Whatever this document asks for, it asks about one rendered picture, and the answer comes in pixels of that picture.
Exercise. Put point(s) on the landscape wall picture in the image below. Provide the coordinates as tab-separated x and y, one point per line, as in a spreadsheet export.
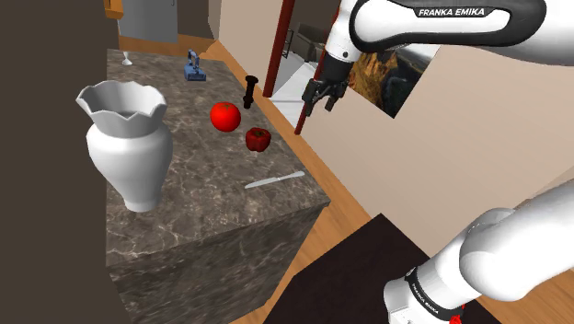
390	76

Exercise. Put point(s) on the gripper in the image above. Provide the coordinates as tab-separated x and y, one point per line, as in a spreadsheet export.
334	71

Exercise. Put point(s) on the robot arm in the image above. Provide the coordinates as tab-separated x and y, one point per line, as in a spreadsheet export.
493	255

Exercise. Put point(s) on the grey door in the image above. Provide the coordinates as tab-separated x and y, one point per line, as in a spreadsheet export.
148	20

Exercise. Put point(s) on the red bell pepper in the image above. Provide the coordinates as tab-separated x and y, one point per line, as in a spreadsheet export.
258	139

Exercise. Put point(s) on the marble counter block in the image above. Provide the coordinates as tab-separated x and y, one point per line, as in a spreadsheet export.
211	215

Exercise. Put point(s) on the silver table knife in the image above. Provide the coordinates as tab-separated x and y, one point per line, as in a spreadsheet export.
273	180

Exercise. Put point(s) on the black pepper mill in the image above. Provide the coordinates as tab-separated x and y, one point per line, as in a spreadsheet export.
250	92

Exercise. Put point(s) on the white scalloped vase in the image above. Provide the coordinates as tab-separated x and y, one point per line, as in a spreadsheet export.
128	143

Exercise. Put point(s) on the dark red door frame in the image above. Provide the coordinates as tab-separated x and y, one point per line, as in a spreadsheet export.
278	49

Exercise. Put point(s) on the red tomato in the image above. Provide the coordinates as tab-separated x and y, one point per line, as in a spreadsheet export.
225	116

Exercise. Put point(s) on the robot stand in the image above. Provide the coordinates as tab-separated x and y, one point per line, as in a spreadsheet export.
340	278

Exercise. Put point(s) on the small white goblet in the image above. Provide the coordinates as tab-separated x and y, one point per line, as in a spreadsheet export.
127	59

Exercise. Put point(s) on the blue figure on base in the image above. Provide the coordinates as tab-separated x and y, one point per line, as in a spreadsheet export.
194	70

